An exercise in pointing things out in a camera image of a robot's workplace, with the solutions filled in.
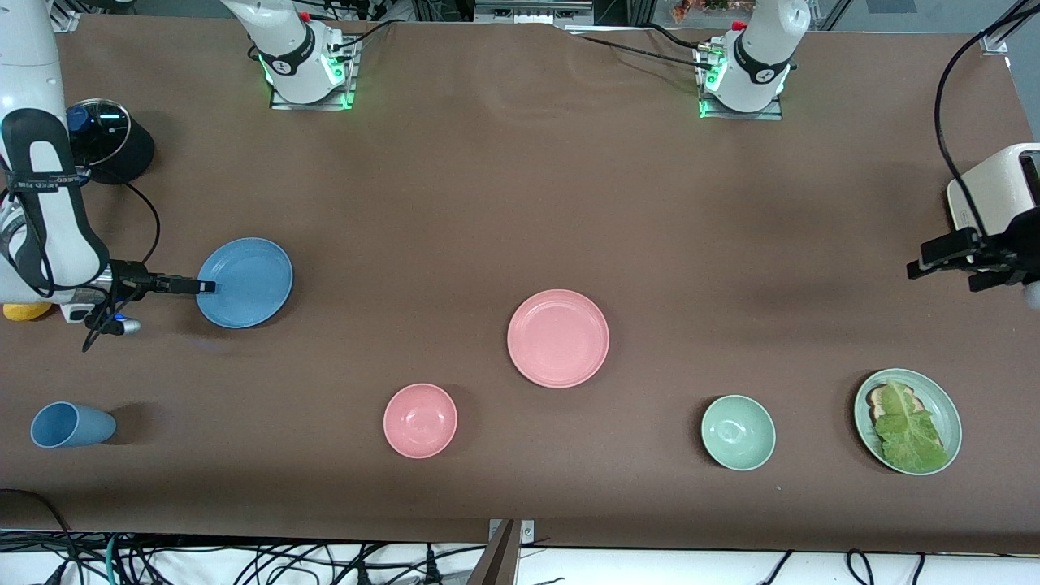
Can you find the glass lid with blue knob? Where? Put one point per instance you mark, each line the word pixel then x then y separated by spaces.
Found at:
pixel 106 134

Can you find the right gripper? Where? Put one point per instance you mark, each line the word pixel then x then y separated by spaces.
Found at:
pixel 130 276

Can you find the blue plate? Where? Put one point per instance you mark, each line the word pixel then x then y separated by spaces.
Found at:
pixel 248 283

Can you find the green lettuce leaf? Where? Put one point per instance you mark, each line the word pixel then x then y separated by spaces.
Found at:
pixel 910 439

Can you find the aluminium frame beam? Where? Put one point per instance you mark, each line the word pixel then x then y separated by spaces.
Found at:
pixel 532 10

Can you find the green bowl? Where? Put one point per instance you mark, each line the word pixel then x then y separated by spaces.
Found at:
pixel 738 432

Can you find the aluminium frame profile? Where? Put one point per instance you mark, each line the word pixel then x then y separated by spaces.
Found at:
pixel 999 36
pixel 69 23

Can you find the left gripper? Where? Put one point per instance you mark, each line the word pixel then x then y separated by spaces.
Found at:
pixel 1010 247

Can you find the pink bowl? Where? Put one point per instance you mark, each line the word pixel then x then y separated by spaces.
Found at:
pixel 420 421

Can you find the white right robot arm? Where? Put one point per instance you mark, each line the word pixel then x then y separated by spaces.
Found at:
pixel 292 49

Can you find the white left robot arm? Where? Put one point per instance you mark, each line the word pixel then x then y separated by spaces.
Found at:
pixel 760 49

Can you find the blue cup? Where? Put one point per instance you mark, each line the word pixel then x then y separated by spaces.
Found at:
pixel 69 426

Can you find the green plate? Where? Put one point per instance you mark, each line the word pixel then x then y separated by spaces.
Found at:
pixel 942 406

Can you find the pink plate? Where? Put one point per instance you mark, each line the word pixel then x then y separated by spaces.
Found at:
pixel 558 339

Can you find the dark slanted pole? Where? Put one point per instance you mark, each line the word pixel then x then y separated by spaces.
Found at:
pixel 500 561

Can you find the yellow toy lemon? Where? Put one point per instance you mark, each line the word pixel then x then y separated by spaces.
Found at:
pixel 24 312

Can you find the beige toaster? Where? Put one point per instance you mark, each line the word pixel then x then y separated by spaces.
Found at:
pixel 1003 187

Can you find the metal table edge bracket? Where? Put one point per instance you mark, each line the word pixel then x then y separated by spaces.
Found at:
pixel 526 532

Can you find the brown table cover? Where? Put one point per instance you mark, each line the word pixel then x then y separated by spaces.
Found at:
pixel 487 203

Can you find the toast slice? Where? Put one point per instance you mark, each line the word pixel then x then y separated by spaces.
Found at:
pixel 876 400

